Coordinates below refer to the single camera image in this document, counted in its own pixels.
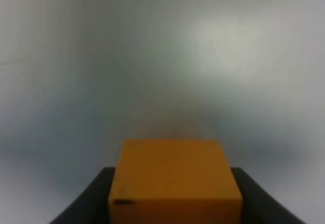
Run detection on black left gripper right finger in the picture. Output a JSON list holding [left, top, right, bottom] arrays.
[[231, 168, 304, 224]]

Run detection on orange block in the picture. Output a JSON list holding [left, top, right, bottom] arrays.
[[108, 139, 243, 223]]

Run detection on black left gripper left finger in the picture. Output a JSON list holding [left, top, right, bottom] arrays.
[[52, 167, 115, 224]]

